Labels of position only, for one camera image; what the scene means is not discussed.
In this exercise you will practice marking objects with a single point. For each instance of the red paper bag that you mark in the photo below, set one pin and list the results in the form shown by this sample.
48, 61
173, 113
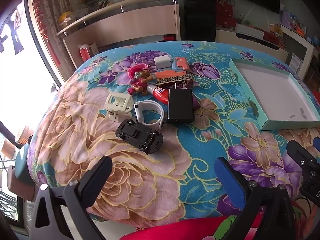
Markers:
85, 53

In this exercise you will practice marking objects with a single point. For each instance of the red gift box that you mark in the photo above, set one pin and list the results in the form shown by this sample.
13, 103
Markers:
225, 22

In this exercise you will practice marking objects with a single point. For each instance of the red hanging decoration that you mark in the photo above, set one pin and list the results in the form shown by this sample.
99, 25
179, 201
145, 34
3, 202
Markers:
40, 17

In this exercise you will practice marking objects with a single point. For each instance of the white printed calendar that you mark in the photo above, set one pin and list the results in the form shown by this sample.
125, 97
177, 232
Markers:
297, 62

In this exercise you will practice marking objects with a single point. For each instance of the pink puppy figure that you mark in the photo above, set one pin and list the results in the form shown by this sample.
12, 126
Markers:
138, 82

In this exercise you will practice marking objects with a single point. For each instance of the pink smartwatch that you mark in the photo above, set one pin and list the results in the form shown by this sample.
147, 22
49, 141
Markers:
140, 67

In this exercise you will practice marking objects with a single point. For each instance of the orange blue toy knife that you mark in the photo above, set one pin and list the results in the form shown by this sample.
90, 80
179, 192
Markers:
167, 73

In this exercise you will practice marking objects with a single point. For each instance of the red white small bottle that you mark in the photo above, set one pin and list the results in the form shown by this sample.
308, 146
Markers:
161, 93

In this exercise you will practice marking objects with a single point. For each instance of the curved wooden counter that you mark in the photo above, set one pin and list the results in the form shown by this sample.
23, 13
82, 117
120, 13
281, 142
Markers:
125, 22

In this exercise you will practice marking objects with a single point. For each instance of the greek pattern rectangular box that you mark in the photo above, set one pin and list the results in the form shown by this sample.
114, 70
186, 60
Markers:
175, 81

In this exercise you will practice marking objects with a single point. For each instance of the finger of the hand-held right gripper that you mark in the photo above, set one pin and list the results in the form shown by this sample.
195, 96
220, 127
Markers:
317, 141
300, 155

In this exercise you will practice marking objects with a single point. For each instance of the floral blanket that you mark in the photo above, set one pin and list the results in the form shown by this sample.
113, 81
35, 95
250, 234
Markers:
150, 180

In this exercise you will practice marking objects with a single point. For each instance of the black power adapter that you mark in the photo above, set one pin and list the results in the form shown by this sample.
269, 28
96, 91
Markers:
180, 107

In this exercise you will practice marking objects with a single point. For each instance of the white television cabinet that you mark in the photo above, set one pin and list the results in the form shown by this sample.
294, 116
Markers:
240, 38

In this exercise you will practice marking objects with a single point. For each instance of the cream plastic clip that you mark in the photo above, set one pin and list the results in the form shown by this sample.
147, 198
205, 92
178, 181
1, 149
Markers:
120, 117

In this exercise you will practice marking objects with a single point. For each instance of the white smartwatch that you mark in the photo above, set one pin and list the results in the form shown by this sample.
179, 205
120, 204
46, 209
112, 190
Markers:
161, 115

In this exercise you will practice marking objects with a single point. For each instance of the purple box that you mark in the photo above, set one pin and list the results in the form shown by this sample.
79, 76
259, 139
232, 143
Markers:
287, 20

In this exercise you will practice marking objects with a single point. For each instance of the white flat box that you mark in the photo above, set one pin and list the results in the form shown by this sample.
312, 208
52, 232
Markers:
250, 30

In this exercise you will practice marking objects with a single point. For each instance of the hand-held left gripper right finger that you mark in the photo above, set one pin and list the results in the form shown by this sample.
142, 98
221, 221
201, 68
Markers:
230, 182

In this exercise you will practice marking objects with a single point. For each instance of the small red box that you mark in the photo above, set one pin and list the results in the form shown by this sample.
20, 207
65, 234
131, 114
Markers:
169, 38

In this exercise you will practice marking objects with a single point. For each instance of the teal shallow cardboard box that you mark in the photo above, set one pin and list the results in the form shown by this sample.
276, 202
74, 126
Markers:
270, 90

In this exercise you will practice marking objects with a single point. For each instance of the white desk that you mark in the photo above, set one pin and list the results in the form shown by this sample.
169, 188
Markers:
308, 52

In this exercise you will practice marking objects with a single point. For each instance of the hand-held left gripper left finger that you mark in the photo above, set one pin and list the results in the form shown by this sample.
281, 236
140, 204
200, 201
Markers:
98, 177

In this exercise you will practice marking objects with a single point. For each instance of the black toy car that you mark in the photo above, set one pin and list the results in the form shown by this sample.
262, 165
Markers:
140, 136

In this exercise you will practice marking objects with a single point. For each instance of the teal cushioned stool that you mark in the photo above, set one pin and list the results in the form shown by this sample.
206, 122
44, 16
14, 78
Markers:
22, 162

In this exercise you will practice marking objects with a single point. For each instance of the red floral cloth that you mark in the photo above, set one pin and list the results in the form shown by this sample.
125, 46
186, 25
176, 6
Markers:
175, 230

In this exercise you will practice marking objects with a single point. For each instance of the red gift bag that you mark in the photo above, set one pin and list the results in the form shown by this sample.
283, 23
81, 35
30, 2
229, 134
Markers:
225, 10

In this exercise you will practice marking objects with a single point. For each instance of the white charger plug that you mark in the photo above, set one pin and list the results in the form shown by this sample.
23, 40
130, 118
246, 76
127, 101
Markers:
161, 62

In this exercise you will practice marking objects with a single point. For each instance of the black water dispenser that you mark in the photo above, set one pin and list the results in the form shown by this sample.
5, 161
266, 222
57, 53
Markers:
200, 17

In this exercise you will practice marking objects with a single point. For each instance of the flat red boxes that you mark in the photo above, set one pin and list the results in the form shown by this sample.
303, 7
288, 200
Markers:
273, 38

